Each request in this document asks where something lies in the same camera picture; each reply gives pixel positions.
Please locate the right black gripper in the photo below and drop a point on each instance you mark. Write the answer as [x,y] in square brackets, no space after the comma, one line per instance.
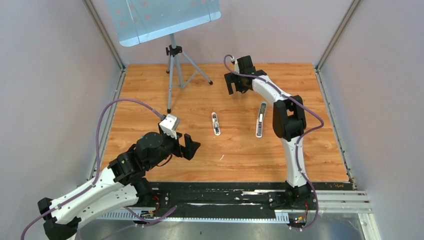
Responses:
[231,78]

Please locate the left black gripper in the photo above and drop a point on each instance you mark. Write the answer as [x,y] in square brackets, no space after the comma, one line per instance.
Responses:
[189,150]

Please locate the white stapler body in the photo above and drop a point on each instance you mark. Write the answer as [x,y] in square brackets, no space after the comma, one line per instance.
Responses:
[260,119]

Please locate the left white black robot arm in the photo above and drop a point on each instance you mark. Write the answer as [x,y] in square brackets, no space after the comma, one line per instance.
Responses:
[121,184]

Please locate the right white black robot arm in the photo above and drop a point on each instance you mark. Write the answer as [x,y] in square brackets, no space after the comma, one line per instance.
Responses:
[288,123]

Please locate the grey tripod stand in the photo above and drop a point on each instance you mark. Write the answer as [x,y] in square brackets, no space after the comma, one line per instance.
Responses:
[174,69]

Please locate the silver perforated music stand tray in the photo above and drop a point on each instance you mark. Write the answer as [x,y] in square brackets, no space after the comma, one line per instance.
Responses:
[140,21]

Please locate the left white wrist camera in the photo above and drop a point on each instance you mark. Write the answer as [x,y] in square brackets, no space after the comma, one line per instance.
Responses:
[169,125]

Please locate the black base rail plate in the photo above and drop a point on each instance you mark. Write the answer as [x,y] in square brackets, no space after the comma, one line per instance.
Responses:
[234,201]

